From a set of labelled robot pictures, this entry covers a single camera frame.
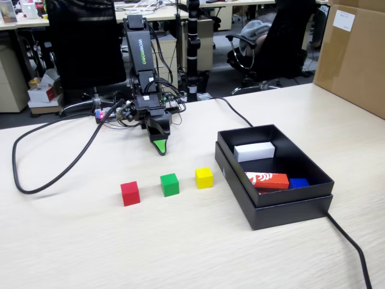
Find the orange printed box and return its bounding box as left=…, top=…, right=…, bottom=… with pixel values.
left=245, top=171, right=290, bottom=194

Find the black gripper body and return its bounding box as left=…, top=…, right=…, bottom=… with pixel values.
left=132, top=93, right=165, bottom=121

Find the framed picture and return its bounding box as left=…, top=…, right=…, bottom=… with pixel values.
left=0, top=0, right=18, bottom=24

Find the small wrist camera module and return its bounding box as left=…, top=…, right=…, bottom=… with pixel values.
left=115, top=101, right=136, bottom=123

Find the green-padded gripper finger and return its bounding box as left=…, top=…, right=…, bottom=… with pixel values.
left=149, top=134, right=169, bottom=156

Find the blue wooden cube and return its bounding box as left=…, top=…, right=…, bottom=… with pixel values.
left=289, top=178, right=310, bottom=190

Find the thick black sleeved cable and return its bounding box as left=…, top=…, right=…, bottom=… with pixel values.
left=11, top=101, right=126, bottom=195

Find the black mesh office chair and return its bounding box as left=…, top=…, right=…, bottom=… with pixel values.
left=45, top=0, right=133, bottom=117

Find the controller board with red LED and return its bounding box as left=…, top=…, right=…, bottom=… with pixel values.
left=94, top=105, right=127, bottom=124

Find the beige office desk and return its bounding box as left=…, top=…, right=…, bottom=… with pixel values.
left=0, top=11, right=51, bottom=31
left=180, top=0, right=276, bottom=8
left=115, top=4, right=181, bottom=22

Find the green wooden cube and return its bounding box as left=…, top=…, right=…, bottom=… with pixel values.
left=159, top=173, right=180, bottom=197

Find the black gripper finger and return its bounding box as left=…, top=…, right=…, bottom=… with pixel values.
left=146, top=113, right=173, bottom=139

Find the black chrome-armed office chair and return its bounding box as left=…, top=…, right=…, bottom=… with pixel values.
left=225, top=0, right=319, bottom=96

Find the white rectangular box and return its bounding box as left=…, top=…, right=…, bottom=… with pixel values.
left=233, top=141, right=276, bottom=163

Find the yellow wooden cube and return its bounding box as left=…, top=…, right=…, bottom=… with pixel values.
left=194, top=167, right=214, bottom=190

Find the red wooden cube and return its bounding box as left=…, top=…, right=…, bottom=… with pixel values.
left=120, top=181, right=141, bottom=207

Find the white mug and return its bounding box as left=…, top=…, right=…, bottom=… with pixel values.
left=22, top=2, right=37, bottom=19

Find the grey cloth bundle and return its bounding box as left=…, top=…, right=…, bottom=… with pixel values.
left=240, top=19, right=273, bottom=57

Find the white and red carton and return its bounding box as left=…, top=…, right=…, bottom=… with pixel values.
left=27, top=84, right=61, bottom=104

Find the black cardboard box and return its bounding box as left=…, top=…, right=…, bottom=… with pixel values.
left=217, top=123, right=335, bottom=208

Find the black open box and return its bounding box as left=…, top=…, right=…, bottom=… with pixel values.
left=214, top=141, right=334, bottom=231

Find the beige drawer cabinet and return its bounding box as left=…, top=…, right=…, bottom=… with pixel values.
left=0, top=45, right=30, bottom=114
left=197, top=17, right=215, bottom=72
left=149, top=37, right=178, bottom=90

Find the thick black power cable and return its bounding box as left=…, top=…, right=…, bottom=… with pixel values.
left=180, top=96, right=374, bottom=289

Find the large brown cardboard box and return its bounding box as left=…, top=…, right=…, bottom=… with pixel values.
left=312, top=0, right=385, bottom=120

